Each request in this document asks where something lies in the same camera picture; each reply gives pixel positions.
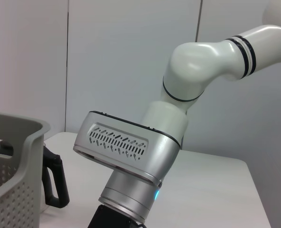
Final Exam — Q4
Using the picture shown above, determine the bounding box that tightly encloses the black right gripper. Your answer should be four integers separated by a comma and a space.
87, 204, 144, 228

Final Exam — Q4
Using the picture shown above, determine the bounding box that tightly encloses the grey-green perforated storage bin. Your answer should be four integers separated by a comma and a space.
0, 111, 51, 228

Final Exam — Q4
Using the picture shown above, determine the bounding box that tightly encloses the glass teapot with black handle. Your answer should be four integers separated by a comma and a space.
0, 140, 70, 209

